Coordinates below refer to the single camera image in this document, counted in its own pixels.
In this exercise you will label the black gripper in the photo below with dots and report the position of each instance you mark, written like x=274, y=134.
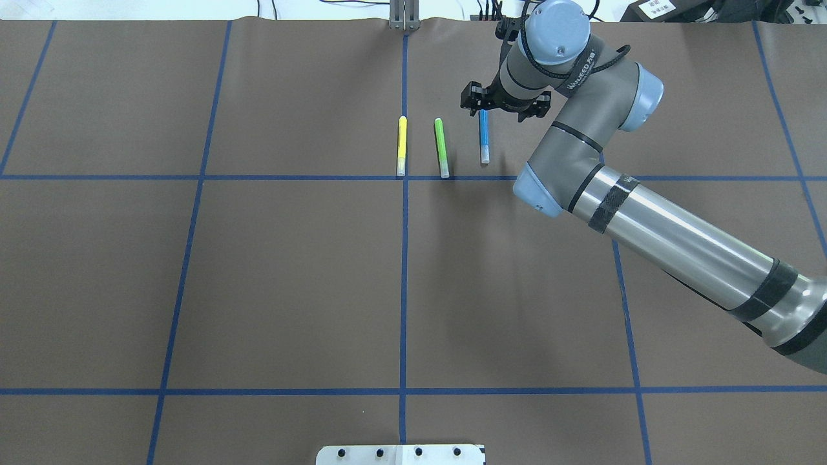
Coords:
x=506, y=101

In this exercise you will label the blue highlighter pen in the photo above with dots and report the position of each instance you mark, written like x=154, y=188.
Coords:
x=484, y=137

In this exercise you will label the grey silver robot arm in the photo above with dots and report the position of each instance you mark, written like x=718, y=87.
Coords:
x=551, y=48

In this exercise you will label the yellow highlighter pen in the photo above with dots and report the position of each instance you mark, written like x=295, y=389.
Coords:
x=402, y=134

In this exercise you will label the green highlighter pen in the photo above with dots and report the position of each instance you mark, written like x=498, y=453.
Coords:
x=441, y=148

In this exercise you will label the black power adapter box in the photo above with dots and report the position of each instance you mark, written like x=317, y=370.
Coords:
x=666, y=11

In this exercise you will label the grey metal camera post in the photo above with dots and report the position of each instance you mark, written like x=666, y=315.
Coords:
x=404, y=15

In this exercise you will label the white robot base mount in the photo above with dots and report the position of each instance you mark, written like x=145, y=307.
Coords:
x=402, y=454

